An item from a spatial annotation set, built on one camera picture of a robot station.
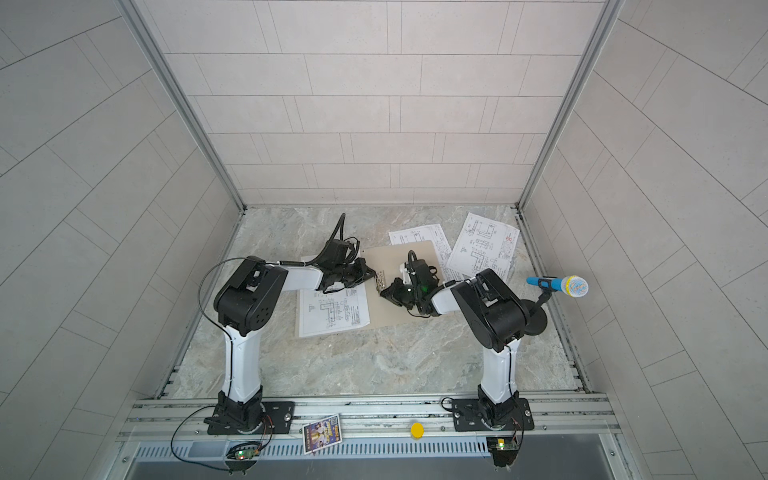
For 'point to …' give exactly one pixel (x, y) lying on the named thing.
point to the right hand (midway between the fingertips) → (382, 294)
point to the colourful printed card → (321, 433)
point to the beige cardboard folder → (388, 262)
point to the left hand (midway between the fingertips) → (383, 269)
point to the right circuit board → (504, 449)
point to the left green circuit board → (245, 451)
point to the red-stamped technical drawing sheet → (484, 244)
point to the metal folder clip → (380, 284)
